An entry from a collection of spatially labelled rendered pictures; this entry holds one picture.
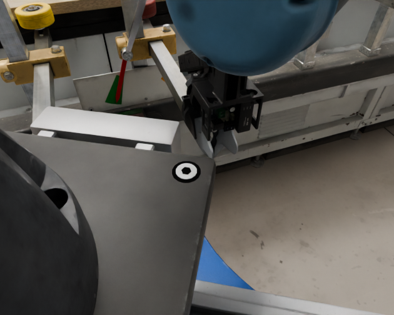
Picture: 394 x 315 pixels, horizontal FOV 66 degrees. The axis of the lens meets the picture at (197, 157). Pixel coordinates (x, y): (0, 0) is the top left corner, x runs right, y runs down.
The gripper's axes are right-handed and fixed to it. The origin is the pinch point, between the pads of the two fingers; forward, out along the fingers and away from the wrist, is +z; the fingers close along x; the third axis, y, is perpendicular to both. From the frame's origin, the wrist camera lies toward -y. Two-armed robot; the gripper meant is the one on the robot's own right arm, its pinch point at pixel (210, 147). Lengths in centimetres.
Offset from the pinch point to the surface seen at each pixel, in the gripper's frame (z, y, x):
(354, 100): 55, -60, 104
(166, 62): -3.3, -23.6, -0.5
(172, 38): -3.3, -34.2, 3.8
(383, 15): 0, -36, 69
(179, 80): -3.3, -16.3, -0.1
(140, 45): -2.9, -34.2, -3.8
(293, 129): 63, -59, 70
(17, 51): -5.3, -34.9, -28.7
